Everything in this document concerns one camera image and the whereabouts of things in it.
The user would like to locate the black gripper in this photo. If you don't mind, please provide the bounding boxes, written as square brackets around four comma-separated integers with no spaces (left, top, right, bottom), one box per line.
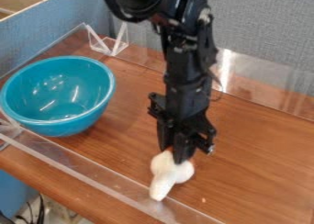
[148,77,216,164]

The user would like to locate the white felt mushroom orange cap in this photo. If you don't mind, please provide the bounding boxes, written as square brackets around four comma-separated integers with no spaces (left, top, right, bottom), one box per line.
[149,151,195,201]

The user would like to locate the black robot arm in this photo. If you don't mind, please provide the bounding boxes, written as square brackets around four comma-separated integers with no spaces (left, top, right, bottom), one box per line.
[104,0,217,164]

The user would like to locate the blue bowl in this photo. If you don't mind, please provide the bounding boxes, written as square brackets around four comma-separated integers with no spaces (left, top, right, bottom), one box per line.
[0,56,114,137]

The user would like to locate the clear acrylic front barrier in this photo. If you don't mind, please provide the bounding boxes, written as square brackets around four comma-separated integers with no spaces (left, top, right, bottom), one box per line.
[0,107,224,224]

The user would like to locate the clear acrylic barrier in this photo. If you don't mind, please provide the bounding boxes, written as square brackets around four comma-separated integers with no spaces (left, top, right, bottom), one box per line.
[117,23,314,121]
[0,107,224,224]

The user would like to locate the clear acrylic back barrier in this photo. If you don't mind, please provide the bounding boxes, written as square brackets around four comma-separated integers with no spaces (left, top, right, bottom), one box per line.
[117,23,314,121]

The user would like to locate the clear acrylic corner bracket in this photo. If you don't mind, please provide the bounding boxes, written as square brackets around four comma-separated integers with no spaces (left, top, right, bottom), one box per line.
[84,22,128,56]

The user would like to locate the black cables under table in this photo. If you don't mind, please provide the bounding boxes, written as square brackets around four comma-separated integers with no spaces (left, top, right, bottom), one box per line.
[0,194,48,224]

